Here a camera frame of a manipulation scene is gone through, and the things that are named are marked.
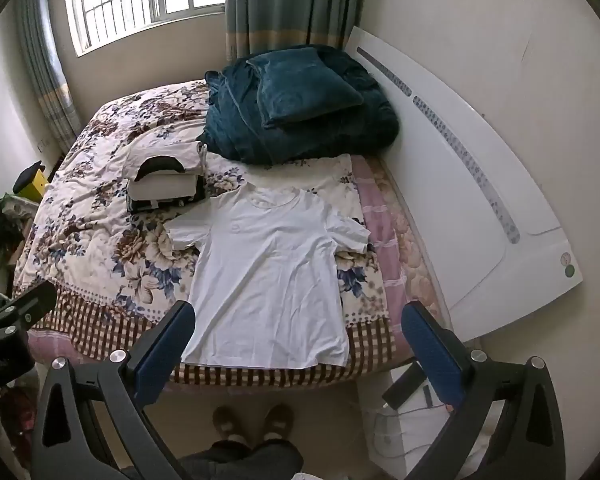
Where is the white charging cable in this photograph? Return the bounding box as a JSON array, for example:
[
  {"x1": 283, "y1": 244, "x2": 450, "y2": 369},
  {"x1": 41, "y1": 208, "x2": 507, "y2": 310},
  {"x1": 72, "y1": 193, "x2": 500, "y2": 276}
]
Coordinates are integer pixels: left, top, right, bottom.
[{"x1": 374, "y1": 404, "x2": 453, "y2": 458}]

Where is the dark teal pillow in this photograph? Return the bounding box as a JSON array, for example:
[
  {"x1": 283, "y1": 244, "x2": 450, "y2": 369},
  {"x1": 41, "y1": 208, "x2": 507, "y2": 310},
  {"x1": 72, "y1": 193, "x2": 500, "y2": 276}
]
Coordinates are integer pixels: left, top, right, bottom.
[{"x1": 245, "y1": 46, "x2": 365, "y2": 129}]

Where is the white t-shirt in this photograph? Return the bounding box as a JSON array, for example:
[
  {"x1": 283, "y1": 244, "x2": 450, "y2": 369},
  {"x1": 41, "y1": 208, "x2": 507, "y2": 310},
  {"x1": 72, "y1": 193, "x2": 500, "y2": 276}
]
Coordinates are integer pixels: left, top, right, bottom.
[{"x1": 167, "y1": 184, "x2": 372, "y2": 370}]

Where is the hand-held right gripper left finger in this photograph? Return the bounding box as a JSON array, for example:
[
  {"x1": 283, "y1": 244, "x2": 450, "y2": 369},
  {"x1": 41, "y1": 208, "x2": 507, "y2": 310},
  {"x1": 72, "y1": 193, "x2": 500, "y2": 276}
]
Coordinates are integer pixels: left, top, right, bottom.
[{"x1": 31, "y1": 301, "x2": 197, "y2": 480}]

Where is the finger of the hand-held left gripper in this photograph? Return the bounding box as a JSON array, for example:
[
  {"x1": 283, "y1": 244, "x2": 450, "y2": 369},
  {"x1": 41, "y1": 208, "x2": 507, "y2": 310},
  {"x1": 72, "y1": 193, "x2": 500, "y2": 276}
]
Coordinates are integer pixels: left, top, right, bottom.
[{"x1": 0, "y1": 280, "x2": 59, "y2": 347}]

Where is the person's shoe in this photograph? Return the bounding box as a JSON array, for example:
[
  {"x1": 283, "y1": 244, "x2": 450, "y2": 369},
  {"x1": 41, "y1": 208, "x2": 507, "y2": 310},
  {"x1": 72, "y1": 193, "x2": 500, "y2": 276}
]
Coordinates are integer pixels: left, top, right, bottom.
[
  {"x1": 212, "y1": 405, "x2": 247, "y2": 445},
  {"x1": 261, "y1": 402, "x2": 297, "y2": 445}
]

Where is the dark teal blanket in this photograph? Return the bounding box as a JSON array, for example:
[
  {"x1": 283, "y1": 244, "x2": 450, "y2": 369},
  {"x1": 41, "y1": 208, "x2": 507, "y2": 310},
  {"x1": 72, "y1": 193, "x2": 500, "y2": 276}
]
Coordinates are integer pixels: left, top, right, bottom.
[{"x1": 197, "y1": 44, "x2": 400, "y2": 166}]

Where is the folded cream garment black print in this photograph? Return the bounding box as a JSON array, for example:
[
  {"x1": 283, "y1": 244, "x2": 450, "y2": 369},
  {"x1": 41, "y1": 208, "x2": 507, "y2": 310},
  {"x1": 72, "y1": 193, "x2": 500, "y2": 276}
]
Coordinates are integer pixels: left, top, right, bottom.
[{"x1": 122, "y1": 140, "x2": 209, "y2": 182}]

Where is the white headboard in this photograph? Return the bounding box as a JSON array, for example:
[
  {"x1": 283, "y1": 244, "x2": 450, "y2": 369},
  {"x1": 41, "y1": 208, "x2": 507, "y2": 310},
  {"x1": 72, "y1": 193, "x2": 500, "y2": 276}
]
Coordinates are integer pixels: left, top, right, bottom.
[{"x1": 342, "y1": 25, "x2": 584, "y2": 343}]

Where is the wide grey-green curtain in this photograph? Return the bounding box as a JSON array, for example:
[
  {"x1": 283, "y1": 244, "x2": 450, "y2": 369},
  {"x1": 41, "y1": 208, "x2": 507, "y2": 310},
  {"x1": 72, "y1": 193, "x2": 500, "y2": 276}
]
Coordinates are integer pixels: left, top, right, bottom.
[{"x1": 224, "y1": 0, "x2": 372, "y2": 60}]

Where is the black flat case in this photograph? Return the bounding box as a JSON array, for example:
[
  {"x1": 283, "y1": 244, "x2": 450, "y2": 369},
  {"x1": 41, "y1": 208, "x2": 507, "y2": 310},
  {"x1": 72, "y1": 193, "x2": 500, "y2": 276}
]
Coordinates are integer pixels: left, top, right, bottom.
[{"x1": 381, "y1": 360, "x2": 427, "y2": 409}]

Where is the pink quilted mattress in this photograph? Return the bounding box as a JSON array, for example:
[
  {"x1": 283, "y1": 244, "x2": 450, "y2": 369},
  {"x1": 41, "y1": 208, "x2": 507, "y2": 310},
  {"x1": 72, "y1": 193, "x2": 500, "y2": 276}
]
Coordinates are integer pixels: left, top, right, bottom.
[{"x1": 350, "y1": 154, "x2": 454, "y2": 361}]

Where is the person's right shoe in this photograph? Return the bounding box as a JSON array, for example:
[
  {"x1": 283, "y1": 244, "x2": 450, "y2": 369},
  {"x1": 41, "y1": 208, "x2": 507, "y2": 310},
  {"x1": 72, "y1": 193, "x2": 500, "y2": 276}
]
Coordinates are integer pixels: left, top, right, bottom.
[{"x1": 261, "y1": 402, "x2": 297, "y2": 445}]

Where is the folded white garment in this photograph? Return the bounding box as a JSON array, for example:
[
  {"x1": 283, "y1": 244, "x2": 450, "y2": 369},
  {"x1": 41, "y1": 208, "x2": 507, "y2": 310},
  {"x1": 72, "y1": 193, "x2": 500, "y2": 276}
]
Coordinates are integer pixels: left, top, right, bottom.
[{"x1": 130, "y1": 171, "x2": 206, "y2": 202}]

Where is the person's left shoe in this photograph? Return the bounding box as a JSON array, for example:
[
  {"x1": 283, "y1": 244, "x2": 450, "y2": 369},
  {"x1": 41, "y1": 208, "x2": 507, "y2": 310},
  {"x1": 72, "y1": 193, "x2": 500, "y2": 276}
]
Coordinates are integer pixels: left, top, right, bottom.
[{"x1": 212, "y1": 405, "x2": 247, "y2": 445}]

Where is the white nightstand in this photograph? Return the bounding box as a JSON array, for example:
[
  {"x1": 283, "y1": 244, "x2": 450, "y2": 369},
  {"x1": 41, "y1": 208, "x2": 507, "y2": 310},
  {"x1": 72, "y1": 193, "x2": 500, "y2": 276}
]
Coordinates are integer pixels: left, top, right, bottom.
[{"x1": 356, "y1": 355, "x2": 483, "y2": 480}]

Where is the yellow toy with black top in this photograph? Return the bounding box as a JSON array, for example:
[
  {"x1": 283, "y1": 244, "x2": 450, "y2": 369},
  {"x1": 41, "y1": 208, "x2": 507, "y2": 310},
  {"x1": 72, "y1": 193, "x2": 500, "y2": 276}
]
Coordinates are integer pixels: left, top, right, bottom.
[{"x1": 11, "y1": 160, "x2": 49, "y2": 202}]

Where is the floral bedsheet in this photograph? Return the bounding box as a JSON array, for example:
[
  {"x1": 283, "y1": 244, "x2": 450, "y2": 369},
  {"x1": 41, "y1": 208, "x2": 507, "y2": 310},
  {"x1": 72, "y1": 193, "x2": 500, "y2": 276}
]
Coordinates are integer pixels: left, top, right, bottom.
[{"x1": 12, "y1": 79, "x2": 397, "y2": 387}]

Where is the narrow grey-green curtain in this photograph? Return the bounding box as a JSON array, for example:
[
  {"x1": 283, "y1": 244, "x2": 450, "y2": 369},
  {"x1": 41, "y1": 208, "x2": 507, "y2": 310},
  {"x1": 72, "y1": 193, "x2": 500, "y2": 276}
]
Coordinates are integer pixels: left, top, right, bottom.
[{"x1": 9, "y1": 0, "x2": 82, "y2": 153}]

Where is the folded black striped garment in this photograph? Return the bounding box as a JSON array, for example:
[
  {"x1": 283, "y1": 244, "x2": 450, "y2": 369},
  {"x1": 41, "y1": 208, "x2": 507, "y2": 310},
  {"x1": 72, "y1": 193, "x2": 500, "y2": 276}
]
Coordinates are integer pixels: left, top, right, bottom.
[{"x1": 125, "y1": 191, "x2": 206, "y2": 214}]

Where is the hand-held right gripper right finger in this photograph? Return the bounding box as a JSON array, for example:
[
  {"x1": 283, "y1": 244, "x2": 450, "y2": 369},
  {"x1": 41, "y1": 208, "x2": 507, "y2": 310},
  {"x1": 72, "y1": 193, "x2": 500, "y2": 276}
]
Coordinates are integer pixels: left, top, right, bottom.
[{"x1": 401, "y1": 301, "x2": 567, "y2": 480}]

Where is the dark clothes pile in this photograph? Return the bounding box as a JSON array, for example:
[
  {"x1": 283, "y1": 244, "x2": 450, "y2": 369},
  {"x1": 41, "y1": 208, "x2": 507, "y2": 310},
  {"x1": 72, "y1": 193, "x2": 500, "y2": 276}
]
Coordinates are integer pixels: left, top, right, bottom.
[{"x1": 0, "y1": 194, "x2": 27, "y2": 272}]

